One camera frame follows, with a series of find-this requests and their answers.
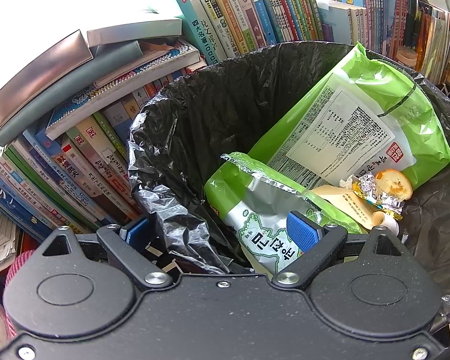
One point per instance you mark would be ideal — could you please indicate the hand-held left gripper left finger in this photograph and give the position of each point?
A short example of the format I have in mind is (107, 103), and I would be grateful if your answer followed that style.
(137, 230)

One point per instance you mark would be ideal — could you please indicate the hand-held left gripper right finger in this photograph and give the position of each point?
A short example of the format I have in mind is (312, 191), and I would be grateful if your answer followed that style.
(303, 232)

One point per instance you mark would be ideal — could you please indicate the beige paper card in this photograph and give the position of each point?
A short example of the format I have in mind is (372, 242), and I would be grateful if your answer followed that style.
(341, 202)

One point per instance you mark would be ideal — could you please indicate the white tissue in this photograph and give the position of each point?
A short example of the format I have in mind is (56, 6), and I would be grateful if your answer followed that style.
(347, 183)

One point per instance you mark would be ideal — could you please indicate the small green seaweed packet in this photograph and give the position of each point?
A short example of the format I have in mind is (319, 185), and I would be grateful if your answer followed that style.
(247, 195)

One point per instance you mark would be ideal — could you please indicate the silver foil wrapper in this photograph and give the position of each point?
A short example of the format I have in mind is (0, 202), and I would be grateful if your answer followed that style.
(367, 191)

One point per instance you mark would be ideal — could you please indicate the small white cup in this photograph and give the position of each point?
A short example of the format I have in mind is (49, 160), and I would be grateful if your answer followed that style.
(388, 223)

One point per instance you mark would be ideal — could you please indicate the half-eaten bread bun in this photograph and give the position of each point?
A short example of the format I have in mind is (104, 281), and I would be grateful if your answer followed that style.
(393, 183)

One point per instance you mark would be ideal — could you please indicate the black trash bag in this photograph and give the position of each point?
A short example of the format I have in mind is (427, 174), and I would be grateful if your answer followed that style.
(217, 112)

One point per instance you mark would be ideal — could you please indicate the large green snack packet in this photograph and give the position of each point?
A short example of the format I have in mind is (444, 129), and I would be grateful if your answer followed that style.
(360, 93)

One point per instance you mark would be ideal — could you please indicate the short row of leaning books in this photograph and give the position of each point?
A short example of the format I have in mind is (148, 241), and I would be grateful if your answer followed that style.
(78, 165)

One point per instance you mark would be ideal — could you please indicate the long row of upright books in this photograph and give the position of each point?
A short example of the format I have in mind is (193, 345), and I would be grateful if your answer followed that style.
(247, 18)

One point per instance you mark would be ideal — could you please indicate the pink knitted garment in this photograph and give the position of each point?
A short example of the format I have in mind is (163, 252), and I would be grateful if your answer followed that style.
(20, 270)

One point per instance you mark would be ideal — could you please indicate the stack of worn magazines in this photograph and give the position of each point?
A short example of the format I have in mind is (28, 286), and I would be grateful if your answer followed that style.
(0, 240)

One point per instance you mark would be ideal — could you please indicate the small clear plastic jar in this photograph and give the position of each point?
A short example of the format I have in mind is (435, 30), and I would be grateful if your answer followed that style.
(407, 55)

